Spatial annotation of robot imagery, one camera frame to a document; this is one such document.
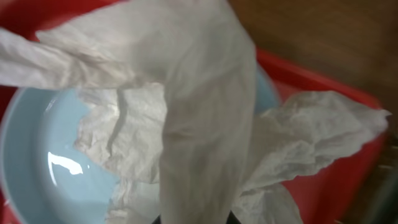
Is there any red plastic tray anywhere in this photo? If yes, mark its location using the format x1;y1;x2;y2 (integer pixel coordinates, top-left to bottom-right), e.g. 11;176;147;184
1;0;386;223

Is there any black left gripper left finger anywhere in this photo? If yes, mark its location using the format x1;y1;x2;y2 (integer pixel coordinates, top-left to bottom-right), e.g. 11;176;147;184
152;215;161;224

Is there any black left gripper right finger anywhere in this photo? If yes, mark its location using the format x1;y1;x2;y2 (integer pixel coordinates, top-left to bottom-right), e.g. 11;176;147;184
226;211;241;224

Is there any large light blue plate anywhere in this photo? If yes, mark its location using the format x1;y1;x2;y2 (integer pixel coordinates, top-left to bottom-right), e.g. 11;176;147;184
0;63;280;224

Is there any white paper napkin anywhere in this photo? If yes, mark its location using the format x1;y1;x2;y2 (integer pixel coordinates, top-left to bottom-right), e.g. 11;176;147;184
1;1;389;223

